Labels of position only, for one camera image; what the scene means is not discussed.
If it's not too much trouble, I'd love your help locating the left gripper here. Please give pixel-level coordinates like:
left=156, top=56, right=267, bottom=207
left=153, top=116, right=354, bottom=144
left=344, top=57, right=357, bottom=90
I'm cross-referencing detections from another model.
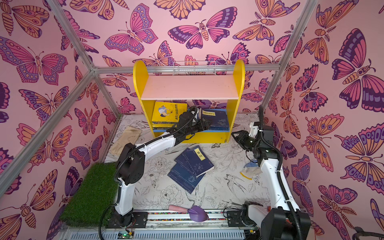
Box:
left=183, top=117, right=214, bottom=138

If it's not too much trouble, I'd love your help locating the yellow cartoon book bottom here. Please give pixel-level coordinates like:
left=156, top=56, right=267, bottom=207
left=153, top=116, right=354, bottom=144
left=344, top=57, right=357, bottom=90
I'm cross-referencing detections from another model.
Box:
left=152, top=102, right=188, bottom=124

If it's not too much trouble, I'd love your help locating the navy blue book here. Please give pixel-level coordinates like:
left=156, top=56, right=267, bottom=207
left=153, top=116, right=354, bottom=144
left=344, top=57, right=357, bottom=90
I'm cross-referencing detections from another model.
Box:
left=175, top=146, right=214, bottom=178
left=207, top=128, right=229, bottom=133
left=199, top=109, right=230, bottom=129
left=168, top=163, right=205, bottom=194

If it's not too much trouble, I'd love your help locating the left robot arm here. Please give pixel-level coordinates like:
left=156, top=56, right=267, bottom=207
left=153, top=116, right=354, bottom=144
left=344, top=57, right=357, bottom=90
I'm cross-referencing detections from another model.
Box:
left=107, top=106, right=212, bottom=228

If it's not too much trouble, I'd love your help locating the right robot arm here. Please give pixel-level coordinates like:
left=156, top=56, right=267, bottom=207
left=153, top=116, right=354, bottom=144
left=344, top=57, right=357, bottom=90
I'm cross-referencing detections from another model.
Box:
left=232, top=108, right=311, bottom=240

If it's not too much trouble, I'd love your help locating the yellow pink blue bookshelf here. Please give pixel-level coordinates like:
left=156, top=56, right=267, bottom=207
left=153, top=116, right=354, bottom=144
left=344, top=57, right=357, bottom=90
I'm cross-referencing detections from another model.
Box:
left=133, top=60, right=246, bottom=144

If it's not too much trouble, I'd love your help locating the blue white work glove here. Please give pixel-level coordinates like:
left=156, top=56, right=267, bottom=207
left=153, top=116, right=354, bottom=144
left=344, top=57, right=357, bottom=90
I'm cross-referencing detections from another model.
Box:
left=240, top=162, right=262, bottom=180

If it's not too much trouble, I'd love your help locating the purple pink trowel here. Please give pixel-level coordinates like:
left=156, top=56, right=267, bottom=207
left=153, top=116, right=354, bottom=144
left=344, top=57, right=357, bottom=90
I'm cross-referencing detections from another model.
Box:
left=169, top=205, right=209, bottom=223

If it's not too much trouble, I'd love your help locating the green circuit board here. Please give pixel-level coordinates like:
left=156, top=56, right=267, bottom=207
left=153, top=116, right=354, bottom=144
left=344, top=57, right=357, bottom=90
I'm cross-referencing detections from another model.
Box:
left=118, top=231, right=134, bottom=240

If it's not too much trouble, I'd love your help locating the green artificial grass mat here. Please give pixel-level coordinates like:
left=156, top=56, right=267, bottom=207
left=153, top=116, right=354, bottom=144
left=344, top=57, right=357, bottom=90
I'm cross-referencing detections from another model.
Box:
left=60, top=163, right=118, bottom=228

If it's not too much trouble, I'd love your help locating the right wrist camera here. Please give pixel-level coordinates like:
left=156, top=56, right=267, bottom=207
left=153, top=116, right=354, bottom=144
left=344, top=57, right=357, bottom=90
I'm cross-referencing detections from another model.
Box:
left=249, top=122, right=260, bottom=138

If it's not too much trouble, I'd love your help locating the white slotted cable duct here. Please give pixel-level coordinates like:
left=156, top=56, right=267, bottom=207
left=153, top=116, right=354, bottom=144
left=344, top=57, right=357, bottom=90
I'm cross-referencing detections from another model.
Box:
left=64, top=229, right=247, bottom=240

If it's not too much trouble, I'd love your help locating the aluminium mounting rail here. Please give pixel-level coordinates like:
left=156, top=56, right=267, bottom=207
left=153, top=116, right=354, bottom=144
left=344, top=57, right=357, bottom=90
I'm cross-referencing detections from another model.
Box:
left=107, top=207, right=258, bottom=230

